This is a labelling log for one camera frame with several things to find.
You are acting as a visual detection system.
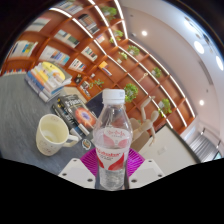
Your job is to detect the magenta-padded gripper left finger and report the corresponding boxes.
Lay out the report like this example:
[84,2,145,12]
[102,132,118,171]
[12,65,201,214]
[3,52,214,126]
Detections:
[58,148,100,190]

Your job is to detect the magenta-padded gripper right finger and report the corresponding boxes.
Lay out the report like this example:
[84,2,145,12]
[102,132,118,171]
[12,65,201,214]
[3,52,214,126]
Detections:
[126,148,165,190]

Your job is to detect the clear plastic water bottle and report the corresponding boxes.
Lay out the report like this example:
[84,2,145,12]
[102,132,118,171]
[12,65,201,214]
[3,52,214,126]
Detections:
[92,88,134,192]

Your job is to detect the small round badge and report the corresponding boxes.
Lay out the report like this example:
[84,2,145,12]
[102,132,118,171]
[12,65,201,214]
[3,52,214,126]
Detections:
[81,138,93,151]

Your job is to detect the tan office chair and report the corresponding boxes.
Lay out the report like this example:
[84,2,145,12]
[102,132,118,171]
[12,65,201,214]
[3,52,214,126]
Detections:
[128,117,151,153]

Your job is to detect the white partition with dark top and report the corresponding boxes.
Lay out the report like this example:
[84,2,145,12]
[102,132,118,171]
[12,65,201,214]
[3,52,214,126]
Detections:
[138,124,201,174]

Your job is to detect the cream ceramic mug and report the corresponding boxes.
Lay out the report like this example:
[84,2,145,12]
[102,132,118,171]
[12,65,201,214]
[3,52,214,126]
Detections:
[35,113,80,157]

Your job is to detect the wooden artist mannequin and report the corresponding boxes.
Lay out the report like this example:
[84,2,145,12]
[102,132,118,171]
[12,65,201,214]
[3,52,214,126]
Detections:
[131,95,160,148]

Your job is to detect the black-covered book stack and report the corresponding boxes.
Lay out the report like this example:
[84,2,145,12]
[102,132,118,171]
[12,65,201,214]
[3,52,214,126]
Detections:
[51,94,98,138]

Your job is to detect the colourful stack of books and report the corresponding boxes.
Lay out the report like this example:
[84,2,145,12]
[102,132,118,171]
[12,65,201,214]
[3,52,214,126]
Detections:
[24,61,73,103]

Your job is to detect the round ceiling lights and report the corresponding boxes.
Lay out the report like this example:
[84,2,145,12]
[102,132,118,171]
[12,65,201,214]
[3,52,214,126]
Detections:
[141,16,224,106]

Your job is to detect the wooden wall shelf unit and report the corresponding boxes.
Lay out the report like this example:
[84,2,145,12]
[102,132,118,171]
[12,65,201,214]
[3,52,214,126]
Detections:
[0,0,196,134]

